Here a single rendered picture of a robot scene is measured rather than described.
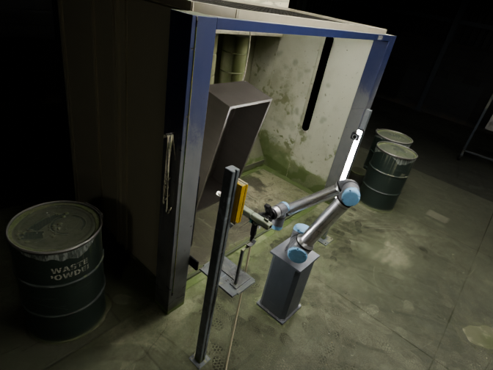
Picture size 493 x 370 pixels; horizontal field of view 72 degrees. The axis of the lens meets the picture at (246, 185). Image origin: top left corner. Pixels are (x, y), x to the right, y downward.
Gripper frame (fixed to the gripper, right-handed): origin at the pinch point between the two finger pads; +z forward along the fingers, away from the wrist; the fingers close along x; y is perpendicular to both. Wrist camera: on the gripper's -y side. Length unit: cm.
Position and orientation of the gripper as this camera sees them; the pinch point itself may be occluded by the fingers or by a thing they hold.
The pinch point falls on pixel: (254, 221)
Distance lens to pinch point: 223.7
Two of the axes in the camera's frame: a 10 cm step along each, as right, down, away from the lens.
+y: -1.7, 8.6, 4.9
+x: -7.4, -4.4, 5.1
